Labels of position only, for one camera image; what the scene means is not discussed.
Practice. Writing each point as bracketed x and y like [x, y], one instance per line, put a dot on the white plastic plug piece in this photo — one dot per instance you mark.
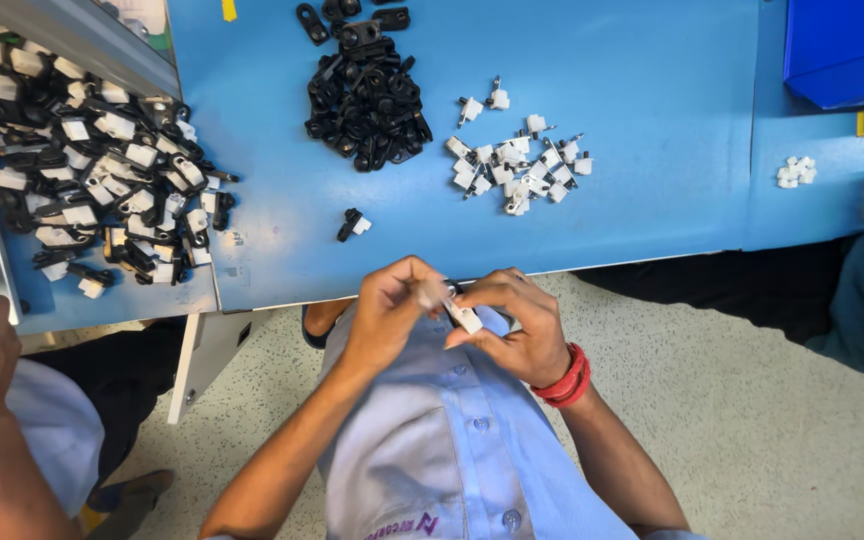
[464, 316]

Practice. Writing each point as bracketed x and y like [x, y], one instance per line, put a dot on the small heap of white blocks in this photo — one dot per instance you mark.
[796, 172]

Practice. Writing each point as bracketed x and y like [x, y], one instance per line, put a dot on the person's foot in blue sandal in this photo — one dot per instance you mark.
[321, 319]

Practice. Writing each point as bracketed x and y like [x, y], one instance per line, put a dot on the person's left hand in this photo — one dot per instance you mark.
[383, 319]

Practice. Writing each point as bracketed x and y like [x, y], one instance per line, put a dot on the yellow tape strip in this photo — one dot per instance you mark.
[229, 9]

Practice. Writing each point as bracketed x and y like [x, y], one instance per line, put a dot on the pile of white plug parts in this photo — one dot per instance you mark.
[518, 169]

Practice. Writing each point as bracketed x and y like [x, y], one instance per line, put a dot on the person's right hand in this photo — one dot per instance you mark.
[529, 334]

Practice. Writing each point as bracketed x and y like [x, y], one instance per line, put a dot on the pile of black plastic clips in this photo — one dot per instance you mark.
[368, 112]

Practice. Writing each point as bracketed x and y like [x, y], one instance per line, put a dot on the white table leg bracket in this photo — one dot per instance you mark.
[203, 360]

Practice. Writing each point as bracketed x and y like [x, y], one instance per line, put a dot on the white plug with metal pin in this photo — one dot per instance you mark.
[470, 109]
[499, 98]

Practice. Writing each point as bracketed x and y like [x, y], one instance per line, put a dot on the single assembled black-and-white clip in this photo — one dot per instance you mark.
[353, 223]

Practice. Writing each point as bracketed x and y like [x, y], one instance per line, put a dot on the blue plastic bin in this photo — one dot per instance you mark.
[848, 49]

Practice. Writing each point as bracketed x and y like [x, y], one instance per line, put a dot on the blocky black clip body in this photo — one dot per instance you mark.
[361, 36]

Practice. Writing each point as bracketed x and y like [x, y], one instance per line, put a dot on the grey metal rail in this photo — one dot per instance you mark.
[79, 41]

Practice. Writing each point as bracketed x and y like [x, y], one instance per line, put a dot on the light blue work shirt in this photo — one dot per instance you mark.
[439, 450]

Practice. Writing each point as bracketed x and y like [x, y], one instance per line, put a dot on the pile of black-and-white assembled clips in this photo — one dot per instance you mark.
[87, 165]

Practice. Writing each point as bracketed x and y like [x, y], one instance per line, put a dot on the black plastic clip piece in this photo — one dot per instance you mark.
[453, 287]

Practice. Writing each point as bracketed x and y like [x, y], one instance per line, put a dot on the loose black oval clip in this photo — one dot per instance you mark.
[340, 7]
[391, 18]
[313, 23]

